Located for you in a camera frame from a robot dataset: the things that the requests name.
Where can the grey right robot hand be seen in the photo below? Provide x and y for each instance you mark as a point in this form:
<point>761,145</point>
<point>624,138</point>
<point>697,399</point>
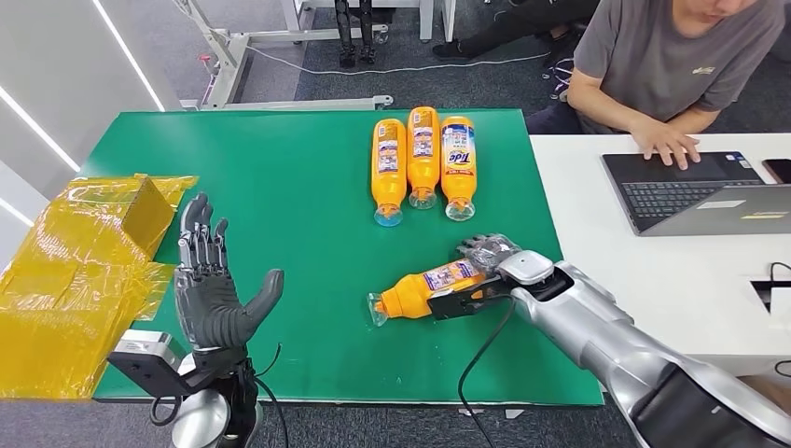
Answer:
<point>491,250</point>

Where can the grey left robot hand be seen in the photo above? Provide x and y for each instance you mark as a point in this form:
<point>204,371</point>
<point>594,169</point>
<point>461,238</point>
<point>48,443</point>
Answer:
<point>207,309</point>

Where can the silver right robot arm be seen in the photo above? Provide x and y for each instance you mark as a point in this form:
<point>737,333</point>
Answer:
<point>593,328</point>

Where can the orange Tide detergent bottle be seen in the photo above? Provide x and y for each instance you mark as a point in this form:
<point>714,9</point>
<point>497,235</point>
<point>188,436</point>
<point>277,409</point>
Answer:
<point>458,185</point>

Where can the green table mat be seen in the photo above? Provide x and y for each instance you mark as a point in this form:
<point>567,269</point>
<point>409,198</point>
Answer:
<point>296,247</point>

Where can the white desk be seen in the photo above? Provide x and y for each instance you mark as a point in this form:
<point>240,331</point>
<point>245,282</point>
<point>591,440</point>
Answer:
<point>426,18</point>
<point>618,278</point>

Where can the yellow film wrapped box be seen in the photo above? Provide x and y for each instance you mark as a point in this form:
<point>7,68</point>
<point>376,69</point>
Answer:
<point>62,278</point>

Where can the black office chair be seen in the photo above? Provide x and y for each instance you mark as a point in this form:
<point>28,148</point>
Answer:
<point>559,74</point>

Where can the dark grey laptop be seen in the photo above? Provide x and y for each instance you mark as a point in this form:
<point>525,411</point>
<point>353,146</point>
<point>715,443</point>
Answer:
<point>680,198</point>

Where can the person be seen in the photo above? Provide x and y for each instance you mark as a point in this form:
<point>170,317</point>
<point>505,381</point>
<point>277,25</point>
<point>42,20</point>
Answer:
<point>649,56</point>
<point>513,25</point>

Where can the black phone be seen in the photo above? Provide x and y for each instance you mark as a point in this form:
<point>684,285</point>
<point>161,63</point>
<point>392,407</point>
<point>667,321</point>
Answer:
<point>778,170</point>

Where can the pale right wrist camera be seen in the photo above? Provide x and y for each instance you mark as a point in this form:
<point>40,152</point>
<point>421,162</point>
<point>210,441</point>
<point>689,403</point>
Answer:
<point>525,267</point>

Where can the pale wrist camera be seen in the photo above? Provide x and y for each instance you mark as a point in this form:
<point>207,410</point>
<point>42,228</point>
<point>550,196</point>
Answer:
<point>148,346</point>
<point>525,267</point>

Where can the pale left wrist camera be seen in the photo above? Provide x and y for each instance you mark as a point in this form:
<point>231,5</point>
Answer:
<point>148,346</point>

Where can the white hoist frame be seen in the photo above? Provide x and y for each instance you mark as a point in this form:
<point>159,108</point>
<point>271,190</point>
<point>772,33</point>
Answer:
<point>228,62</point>

